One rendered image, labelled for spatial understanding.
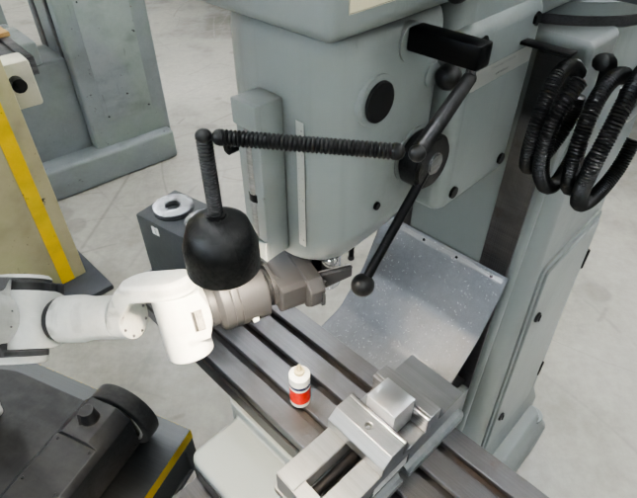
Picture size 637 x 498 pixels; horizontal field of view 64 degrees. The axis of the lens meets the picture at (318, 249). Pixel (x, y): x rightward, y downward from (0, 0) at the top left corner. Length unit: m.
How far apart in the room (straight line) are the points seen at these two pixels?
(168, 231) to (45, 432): 0.66
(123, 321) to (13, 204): 1.75
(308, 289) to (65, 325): 0.35
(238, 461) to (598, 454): 1.49
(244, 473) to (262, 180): 0.67
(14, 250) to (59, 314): 1.77
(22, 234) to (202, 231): 2.13
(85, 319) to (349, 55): 0.52
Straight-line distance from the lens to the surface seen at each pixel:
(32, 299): 0.86
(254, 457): 1.12
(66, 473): 1.45
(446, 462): 1.01
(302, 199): 0.61
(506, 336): 1.24
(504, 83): 0.76
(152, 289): 0.72
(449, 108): 0.47
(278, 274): 0.75
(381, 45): 0.54
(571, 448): 2.22
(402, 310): 1.20
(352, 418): 0.90
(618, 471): 2.25
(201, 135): 0.43
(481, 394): 1.40
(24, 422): 1.60
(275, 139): 0.41
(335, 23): 0.45
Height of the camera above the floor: 1.78
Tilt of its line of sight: 41 degrees down
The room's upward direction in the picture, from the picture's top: straight up
